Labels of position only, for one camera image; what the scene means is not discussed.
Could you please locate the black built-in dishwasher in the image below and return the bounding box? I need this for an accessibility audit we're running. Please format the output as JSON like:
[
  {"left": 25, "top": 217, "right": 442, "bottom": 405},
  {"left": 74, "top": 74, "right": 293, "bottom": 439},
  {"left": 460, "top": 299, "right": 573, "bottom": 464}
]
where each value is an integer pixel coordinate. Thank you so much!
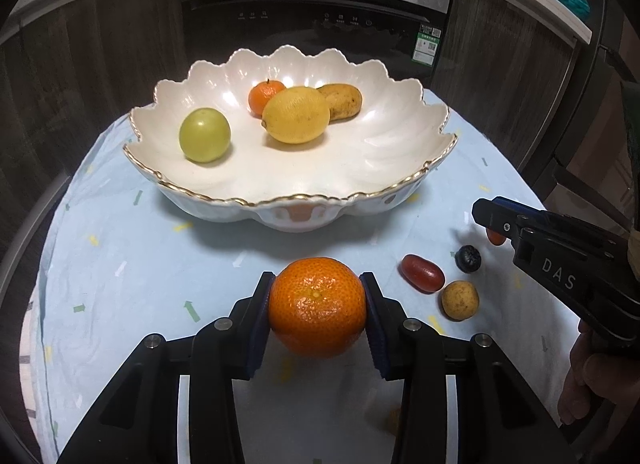
[{"left": 167, "top": 0, "right": 458, "bottom": 95}]

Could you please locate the yellow lemon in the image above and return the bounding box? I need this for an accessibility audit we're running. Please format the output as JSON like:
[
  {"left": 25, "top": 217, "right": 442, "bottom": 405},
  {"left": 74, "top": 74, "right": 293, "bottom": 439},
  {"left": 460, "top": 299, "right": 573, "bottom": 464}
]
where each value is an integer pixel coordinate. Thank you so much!
[{"left": 261, "top": 86, "right": 331, "bottom": 145}]

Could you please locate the person's right hand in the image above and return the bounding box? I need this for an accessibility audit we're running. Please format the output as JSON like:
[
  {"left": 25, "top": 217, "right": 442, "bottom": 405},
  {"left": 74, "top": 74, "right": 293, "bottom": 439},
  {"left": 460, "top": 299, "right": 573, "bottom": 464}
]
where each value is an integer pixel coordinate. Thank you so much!
[{"left": 558, "top": 321, "right": 640, "bottom": 427}]

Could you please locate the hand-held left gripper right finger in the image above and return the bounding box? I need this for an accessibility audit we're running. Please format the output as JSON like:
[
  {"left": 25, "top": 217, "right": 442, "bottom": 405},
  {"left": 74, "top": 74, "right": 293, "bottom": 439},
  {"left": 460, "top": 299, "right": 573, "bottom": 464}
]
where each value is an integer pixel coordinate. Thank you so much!
[{"left": 359, "top": 271, "right": 576, "bottom": 464}]

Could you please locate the yellow mango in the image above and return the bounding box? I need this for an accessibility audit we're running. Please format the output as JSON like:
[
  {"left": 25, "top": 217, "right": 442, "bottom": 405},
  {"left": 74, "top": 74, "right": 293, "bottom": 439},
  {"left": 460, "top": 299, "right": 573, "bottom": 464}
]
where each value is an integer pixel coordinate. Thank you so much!
[{"left": 316, "top": 84, "right": 363, "bottom": 122}]

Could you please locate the white scalloped bowl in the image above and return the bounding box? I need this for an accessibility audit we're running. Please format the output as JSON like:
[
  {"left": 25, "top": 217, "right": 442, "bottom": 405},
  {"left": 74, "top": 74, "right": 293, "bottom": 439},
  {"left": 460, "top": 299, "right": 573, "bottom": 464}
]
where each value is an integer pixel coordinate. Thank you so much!
[{"left": 123, "top": 45, "right": 459, "bottom": 233}]

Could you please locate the green white sticker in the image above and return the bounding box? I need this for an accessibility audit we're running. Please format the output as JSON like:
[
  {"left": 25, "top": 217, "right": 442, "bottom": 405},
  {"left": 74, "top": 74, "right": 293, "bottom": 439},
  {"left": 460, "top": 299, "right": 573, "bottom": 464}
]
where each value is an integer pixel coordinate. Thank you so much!
[{"left": 412, "top": 26, "right": 443, "bottom": 65}]

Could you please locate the dark blue plum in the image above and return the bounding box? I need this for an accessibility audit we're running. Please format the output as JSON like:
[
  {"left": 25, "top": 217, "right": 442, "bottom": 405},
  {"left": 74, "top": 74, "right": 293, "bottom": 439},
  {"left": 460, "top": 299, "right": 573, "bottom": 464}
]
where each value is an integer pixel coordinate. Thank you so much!
[{"left": 454, "top": 245, "right": 482, "bottom": 274}]

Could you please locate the dark wood cabinet door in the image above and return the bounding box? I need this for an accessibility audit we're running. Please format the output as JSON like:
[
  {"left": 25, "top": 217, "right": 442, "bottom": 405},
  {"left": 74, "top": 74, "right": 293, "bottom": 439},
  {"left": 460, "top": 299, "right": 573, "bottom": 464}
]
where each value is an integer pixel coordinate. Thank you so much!
[
  {"left": 425, "top": 0, "right": 576, "bottom": 180},
  {"left": 20, "top": 0, "right": 183, "bottom": 185}
]

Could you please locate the green apple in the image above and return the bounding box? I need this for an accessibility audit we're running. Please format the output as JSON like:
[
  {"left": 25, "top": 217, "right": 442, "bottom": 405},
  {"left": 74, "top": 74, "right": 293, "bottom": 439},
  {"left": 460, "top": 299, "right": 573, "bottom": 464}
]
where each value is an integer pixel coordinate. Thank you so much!
[{"left": 179, "top": 108, "right": 232, "bottom": 164}]

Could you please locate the orange mandarin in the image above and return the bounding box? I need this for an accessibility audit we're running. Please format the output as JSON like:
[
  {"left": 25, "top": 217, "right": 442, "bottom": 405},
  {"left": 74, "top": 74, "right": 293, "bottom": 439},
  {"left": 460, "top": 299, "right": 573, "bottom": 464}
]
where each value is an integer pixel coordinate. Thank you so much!
[
  {"left": 248, "top": 79, "right": 287, "bottom": 119},
  {"left": 268, "top": 256, "right": 368, "bottom": 359}
]

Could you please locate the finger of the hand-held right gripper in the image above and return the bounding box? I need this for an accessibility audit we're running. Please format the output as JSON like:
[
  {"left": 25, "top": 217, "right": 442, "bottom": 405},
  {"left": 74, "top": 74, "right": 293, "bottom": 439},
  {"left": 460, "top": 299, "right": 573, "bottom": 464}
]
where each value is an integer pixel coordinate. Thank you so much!
[
  {"left": 492, "top": 197, "right": 556, "bottom": 217},
  {"left": 472, "top": 199, "right": 538, "bottom": 245}
]

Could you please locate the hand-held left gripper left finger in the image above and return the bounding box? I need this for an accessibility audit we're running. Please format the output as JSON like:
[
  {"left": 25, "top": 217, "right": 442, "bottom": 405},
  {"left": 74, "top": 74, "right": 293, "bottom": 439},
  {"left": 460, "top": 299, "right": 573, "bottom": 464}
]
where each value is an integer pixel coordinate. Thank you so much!
[{"left": 57, "top": 271, "right": 276, "bottom": 464}]

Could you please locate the light blue patterned tablecloth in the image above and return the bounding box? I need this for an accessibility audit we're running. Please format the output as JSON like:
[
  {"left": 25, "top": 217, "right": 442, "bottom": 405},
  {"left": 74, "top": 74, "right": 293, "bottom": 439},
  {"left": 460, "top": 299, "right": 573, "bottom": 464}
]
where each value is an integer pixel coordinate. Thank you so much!
[{"left": 20, "top": 84, "right": 601, "bottom": 464}]

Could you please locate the brown longan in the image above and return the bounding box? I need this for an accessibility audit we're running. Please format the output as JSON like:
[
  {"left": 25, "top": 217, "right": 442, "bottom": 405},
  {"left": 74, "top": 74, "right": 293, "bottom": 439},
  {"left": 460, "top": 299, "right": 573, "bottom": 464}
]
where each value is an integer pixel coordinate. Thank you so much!
[{"left": 441, "top": 280, "right": 480, "bottom": 321}]

